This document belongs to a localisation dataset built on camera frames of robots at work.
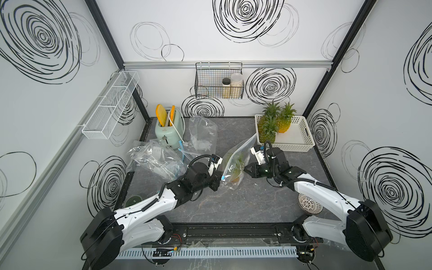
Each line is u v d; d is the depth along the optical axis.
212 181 0.69
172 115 0.93
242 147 0.72
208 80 0.99
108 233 0.40
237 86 0.85
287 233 0.75
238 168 0.71
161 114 0.95
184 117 1.24
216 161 0.67
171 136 0.95
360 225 0.40
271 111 0.97
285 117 1.01
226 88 0.85
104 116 0.75
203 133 1.11
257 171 0.72
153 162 0.87
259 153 0.75
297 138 1.09
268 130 0.92
